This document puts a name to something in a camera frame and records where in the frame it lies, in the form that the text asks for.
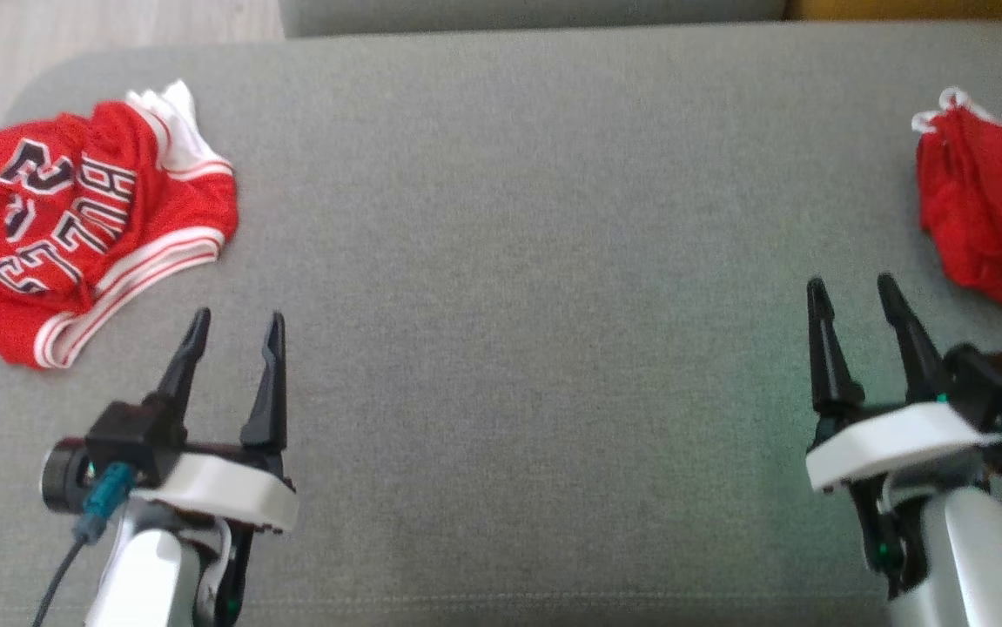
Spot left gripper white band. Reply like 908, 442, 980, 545
128, 307, 299, 627

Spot teal connector at left camera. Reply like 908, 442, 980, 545
72, 461, 136, 544

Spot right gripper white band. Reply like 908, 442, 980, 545
804, 273, 1002, 603

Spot yellow cushion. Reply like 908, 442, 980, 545
783, 0, 1002, 24

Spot grey sofa back cushion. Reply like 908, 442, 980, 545
278, 0, 790, 38

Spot red shorts white trim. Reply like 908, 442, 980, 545
911, 86, 1002, 326

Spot grey sofa seat cushion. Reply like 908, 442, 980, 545
0, 21, 1002, 627

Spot red Bulls jersey white sleeves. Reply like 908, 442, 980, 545
0, 79, 239, 371

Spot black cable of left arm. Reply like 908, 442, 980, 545
30, 533, 90, 627

